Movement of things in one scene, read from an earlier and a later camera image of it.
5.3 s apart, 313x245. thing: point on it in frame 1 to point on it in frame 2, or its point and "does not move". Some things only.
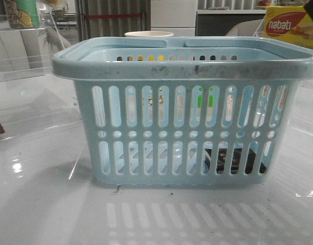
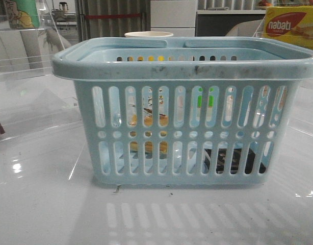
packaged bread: x=54 y=3 to x=147 y=118
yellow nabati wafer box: x=293 y=23 does not move
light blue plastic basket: x=178 y=112 does not move
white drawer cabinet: x=178 y=17 does not move
